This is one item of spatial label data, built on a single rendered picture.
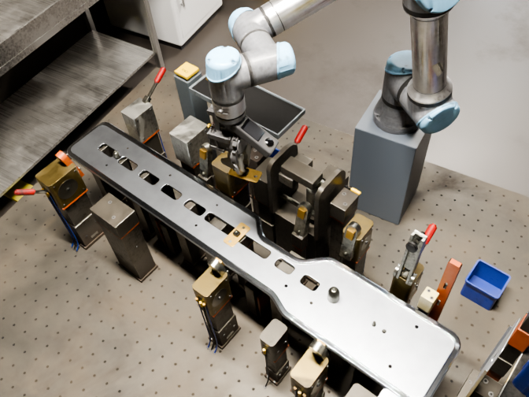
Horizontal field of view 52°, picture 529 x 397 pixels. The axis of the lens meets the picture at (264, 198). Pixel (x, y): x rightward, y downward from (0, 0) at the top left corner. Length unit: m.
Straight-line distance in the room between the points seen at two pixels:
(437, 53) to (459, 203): 0.84
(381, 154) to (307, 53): 2.13
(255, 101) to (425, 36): 0.61
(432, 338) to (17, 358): 1.26
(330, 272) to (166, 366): 0.60
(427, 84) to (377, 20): 2.71
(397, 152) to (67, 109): 2.18
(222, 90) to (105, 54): 2.57
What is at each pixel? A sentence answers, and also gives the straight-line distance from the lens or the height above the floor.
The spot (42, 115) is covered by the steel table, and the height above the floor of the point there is 0.21.
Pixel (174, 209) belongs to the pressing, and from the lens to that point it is 1.68.
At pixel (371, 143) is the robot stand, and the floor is 1.06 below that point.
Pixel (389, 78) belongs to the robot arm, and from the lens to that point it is 1.62.
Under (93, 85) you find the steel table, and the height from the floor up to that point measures 0.21.
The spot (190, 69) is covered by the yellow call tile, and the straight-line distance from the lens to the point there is 1.88.
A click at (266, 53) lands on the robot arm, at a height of 1.59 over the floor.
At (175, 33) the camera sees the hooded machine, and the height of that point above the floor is 0.16.
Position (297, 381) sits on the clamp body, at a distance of 1.34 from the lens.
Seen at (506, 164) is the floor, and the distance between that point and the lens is 3.27.
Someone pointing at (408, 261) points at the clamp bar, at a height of 1.12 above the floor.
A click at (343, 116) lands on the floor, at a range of 3.35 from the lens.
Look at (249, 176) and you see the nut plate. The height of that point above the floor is 1.24.
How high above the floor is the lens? 2.31
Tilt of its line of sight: 52 degrees down
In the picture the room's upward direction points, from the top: 6 degrees counter-clockwise
